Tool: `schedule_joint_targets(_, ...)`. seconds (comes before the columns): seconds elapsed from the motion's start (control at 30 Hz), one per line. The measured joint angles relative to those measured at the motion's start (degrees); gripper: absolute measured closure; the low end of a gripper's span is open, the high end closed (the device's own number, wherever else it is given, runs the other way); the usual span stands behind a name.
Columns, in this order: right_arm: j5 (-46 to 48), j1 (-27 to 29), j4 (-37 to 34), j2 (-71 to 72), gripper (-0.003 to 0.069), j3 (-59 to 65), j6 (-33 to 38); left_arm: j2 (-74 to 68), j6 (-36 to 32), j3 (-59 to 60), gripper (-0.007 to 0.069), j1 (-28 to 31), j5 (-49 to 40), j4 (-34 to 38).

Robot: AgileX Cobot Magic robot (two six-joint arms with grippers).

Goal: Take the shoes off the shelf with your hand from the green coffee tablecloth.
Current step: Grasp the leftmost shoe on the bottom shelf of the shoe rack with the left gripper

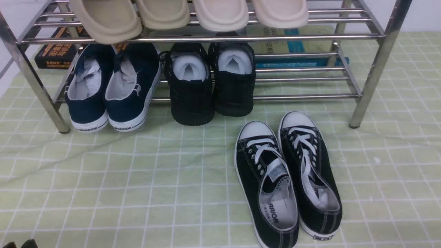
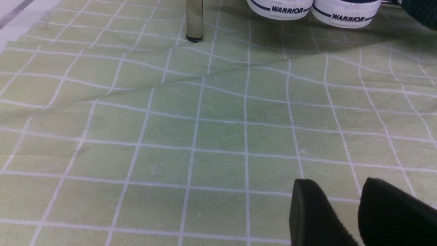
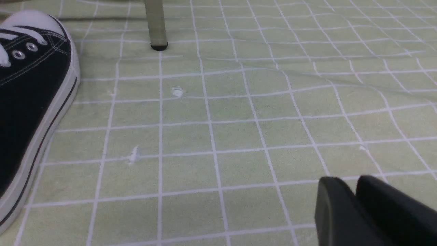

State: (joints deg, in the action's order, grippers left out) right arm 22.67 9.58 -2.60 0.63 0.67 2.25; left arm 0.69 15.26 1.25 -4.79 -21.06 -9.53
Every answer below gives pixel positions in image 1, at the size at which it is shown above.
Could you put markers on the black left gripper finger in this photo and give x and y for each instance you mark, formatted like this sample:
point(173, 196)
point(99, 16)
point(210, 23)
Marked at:
point(30, 243)

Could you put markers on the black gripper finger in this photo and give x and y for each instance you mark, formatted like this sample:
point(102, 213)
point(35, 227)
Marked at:
point(10, 245)

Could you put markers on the navy slip-on shoe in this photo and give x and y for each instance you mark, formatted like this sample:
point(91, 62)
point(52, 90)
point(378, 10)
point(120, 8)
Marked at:
point(136, 74)
point(85, 94)

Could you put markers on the stainless steel shoe rack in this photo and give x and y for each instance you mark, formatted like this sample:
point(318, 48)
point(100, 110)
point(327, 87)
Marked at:
point(55, 23)

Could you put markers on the green checkered tablecloth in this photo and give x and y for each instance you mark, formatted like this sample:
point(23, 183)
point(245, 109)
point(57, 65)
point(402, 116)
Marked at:
point(167, 185)

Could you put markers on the black orange book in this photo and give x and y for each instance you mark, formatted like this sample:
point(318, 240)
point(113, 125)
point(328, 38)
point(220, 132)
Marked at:
point(60, 56)

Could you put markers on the beige slipper far left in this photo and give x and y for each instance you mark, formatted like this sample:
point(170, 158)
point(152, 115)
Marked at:
point(108, 21)

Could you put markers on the beige slipper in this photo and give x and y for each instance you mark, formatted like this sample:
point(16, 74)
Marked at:
point(163, 14)
point(108, 21)

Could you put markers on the black mesh sneaker left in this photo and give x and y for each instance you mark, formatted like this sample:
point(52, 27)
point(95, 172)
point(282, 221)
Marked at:
point(188, 75)

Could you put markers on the black mesh sneaker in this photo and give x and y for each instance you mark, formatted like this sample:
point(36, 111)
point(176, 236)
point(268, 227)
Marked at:
point(188, 75)
point(234, 69)

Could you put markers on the black canvas lace-up left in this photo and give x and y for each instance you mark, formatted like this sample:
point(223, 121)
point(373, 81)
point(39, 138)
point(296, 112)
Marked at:
point(268, 186)

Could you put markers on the black canvas lace-up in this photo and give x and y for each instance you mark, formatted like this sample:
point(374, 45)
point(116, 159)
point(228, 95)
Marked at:
point(268, 186)
point(304, 150)

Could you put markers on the black mesh sneaker right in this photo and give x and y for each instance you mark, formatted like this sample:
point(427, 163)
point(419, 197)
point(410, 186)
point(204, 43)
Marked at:
point(234, 69)

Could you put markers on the black canvas lace-up right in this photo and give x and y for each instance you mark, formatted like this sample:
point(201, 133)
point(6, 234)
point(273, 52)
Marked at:
point(304, 150)

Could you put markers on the cream slipper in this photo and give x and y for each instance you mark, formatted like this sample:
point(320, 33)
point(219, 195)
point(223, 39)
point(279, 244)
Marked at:
point(222, 15)
point(285, 14)

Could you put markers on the tan blue book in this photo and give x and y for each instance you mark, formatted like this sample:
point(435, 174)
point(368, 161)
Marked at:
point(290, 47)

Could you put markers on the cream slipper far right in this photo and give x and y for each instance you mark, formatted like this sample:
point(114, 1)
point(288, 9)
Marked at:
point(285, 14)

